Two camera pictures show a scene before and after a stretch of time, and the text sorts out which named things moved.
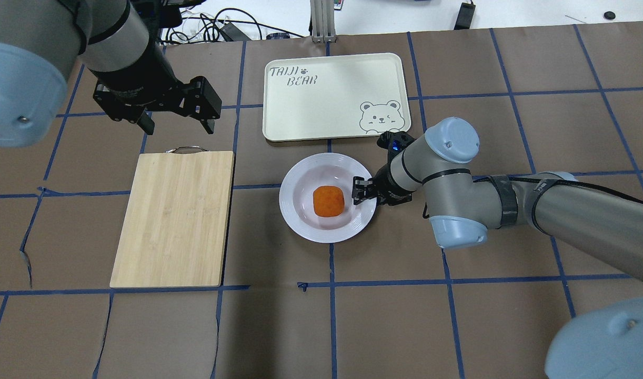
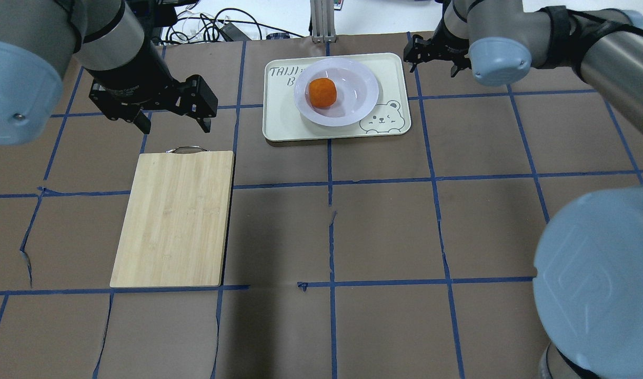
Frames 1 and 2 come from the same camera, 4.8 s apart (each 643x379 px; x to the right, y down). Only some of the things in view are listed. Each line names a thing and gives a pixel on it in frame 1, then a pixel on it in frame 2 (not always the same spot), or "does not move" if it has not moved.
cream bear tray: [334, 97] does not move
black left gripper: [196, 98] does not move
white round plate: [315, 198] to [357, 91]
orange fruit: [328, 201] to [322, 92]
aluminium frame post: [323, 21] does not move
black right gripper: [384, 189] to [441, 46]
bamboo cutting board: [174, 230] does not move
